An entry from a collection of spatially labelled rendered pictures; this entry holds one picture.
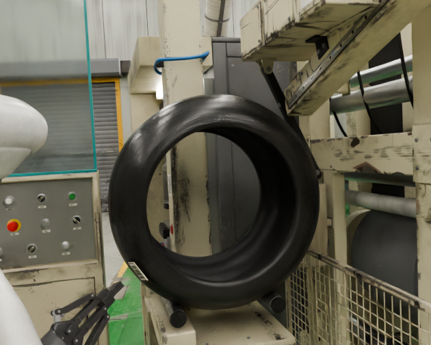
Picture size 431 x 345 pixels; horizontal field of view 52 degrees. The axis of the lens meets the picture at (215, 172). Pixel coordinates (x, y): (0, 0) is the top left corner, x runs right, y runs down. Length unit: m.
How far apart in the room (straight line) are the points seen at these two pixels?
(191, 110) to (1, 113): 0.44
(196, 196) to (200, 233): 0.13
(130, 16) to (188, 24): 9.34
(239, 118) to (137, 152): 0.28
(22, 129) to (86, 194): 0.88
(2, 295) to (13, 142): 0.37
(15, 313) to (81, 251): 1.15
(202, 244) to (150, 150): 0.54
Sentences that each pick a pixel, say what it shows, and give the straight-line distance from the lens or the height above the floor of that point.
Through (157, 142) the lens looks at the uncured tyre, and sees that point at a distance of 1.12.
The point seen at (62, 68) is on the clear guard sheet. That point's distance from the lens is 1.91.
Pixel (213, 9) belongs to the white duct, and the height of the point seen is 1.98.
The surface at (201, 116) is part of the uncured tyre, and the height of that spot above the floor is 1.42.
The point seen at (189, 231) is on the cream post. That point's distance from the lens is 1.53.
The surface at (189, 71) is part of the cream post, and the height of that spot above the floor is 1.61.
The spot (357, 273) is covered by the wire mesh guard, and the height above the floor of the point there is 1.00.
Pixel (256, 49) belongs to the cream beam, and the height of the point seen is 1.64.
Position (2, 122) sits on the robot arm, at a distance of 1.03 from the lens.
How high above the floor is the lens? 1.34
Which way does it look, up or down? 3 degrees down
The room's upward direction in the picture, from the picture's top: 3 degrees counter-clockwise
